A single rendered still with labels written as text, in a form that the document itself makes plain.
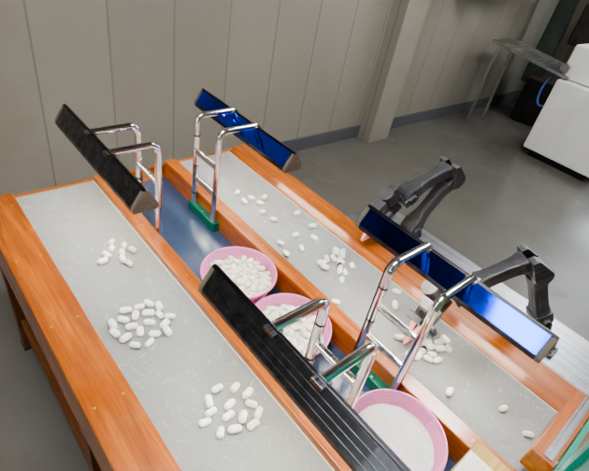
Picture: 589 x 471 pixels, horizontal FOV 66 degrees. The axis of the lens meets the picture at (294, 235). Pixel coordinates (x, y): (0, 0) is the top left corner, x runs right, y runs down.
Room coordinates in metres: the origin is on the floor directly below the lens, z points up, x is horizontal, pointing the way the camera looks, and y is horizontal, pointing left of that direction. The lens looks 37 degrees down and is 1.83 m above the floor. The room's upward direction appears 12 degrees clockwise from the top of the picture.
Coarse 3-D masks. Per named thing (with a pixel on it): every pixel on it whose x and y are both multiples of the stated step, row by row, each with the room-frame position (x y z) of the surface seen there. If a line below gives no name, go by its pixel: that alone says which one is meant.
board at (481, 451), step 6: (474, 444) 0.69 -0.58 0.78; (480, 444) 0.69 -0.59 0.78; (468, 450) 0.67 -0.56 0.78; (474, 450) 0.67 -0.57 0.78; (480, 450) 0.67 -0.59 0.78; (486, 450) 0.68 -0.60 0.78; (480, 456) 0.66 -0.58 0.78; (486, 456) 0.66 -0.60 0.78; (492, 456) 0.67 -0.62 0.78; (486, 462) 0.65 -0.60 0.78; (492, 462) 0.65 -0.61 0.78; (498, 462) 0.65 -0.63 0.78; (492, 468) 0.63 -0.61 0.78; (498, 468) 0.64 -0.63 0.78; (504, 468) 0.64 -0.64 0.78
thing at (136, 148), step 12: (84, 132) 1.28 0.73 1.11; (96, 132) 1.30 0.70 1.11; (108, 132) 1.33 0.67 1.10; (144, 144) 1.27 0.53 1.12; (156, 144) 1.30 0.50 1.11; (156, 156) 1.30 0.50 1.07; (144, 168) 1.37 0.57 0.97; (156, 168) 1.30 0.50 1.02; (156, 180) 1.30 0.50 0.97; (156, 192) 1.30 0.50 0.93; (144, 216) 1.42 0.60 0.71; (156, 216) 1.30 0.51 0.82; (156, 228) 1.30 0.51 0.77
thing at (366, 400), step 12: (360, 396) 0.76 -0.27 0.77; (372, 396) 0.79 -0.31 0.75; (384, 396) 0.80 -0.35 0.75; (396, 396) 0.80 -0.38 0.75; (408, 396) 0.80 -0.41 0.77; (360, 408) 0.75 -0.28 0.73; (420, 420) 0.76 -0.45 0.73; (432, 420) 0.75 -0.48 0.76; (432, 432) 0.72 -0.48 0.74; (444, 444) 0.68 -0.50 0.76; (444, 456) 0.65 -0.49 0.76; (432, 468) 0.63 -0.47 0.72
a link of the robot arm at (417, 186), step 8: (440, 160) 1.72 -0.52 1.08; (448, 160) 1.73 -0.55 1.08; (440, 168) 1.67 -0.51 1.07; (448, 168) 1.66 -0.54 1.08; (456, 168) 1.66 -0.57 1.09; (424, 176) 1.63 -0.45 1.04; (432, 176) 1.63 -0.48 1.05; (440, 176) 1.64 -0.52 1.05; (448, 176) 1.66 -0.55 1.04; (456, 176) 1.67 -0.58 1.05; (464, 176) 1.70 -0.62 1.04; (400, 184) 1.59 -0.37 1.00; (408, 184) 1.59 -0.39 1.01; (416, 184) 1.59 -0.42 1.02; (424, 184) 1.59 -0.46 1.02; (432, 184) 1.62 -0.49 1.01; (456, 184) 1.69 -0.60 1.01; (400, 192) 1.56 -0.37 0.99; (408, 192) 1.55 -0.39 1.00; (416, 192) 1.55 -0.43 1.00
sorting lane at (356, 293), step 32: (192, 160) 1.89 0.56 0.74; (224, 160) 1.96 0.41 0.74; (224, 192) 1.68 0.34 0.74; (256, 192) 1.73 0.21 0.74; (256, 224) 1.49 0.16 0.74; (288, 224) 1.54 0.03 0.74; (320, 224) 1.58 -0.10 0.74; (320, 256) 1.37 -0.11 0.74; (352, 256) 1.42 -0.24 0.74; (320, 288) 1.19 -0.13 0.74; (352, 288) 1.23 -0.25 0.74; (352, 320) 1.07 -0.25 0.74; (384, 320) 1.11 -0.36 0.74; (480, 352) 1.05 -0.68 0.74; (448, 384) 0.89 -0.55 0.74; (480, 384) 0.92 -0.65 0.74; (512, 384) 0.95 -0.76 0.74; (480, 416) 0.81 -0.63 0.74; (512, 416) 0.83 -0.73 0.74; (544, 416) 0.85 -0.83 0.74; (512, 448) 0.73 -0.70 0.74
